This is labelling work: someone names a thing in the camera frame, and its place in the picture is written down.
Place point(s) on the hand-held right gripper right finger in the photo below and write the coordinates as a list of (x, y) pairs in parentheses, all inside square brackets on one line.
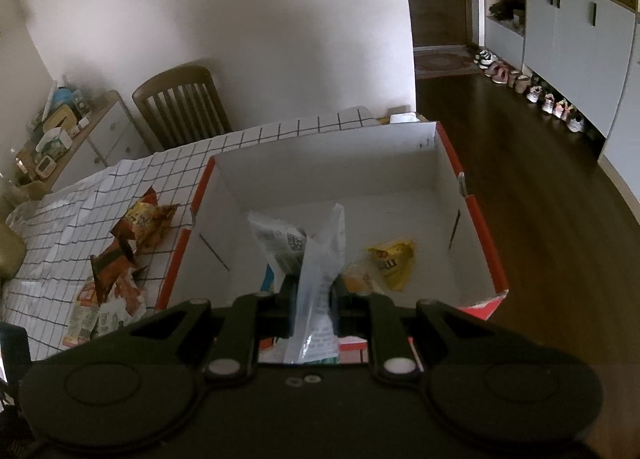
[(345, 311)]

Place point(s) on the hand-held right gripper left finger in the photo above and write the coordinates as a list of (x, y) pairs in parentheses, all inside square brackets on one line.
[(280, 309)]

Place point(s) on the clear white snack packet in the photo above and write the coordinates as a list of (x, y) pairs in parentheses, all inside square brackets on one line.
[(315, 279)]

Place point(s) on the red cardboard box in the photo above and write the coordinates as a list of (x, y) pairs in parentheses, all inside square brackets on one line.
[(300, 174)]

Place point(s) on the red yellow snack bag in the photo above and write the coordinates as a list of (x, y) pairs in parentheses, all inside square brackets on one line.
[(145, 224)]

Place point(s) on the yellow snack packet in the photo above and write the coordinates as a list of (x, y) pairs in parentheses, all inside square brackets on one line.
[(395, 264)]

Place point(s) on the white barcode packet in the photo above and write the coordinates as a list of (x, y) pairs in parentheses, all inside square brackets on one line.
[(277, 239)]

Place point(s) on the white orange printed packet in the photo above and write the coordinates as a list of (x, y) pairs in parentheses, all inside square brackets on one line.
[(100, 314)]

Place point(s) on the small white desk clock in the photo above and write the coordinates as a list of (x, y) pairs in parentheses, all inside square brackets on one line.
[(44, 166)]

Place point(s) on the green white tissue pack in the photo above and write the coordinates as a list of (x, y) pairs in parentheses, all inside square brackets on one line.
[(55, 144)]

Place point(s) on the wooden sideboard white drawers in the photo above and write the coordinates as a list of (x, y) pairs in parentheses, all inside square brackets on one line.
[(105, 139)]

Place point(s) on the yellow tissue box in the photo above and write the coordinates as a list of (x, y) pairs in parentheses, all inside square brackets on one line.
[(60, 119)]

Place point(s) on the brown wooden chair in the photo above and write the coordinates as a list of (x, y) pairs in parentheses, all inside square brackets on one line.
[(175, 104)]

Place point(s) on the red door mat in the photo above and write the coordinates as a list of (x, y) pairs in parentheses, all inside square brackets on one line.
[(442, 63)]

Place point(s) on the row of shoes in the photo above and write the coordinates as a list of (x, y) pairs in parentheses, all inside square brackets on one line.
[(540, 99)]

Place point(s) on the white cabinet with open shelves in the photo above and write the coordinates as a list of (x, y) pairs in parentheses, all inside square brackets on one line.
[(627, 149)]

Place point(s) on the white hallway cabinet unit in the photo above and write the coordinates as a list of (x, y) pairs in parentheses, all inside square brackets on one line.
[(565, 39)]

